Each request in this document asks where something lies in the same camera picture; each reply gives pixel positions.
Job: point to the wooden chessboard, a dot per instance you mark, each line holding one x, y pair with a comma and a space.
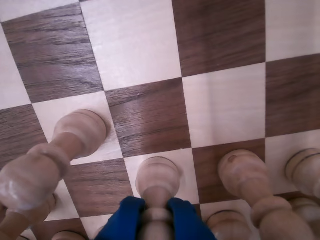
220, 37

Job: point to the light wooden pawn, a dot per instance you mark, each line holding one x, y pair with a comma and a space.
305, 170
80, 130
158, 175
37, 212
240, 170

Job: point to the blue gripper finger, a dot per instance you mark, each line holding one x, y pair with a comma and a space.
187, 222
125, 220

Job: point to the light wooden knight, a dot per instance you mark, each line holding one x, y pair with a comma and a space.
305, 210

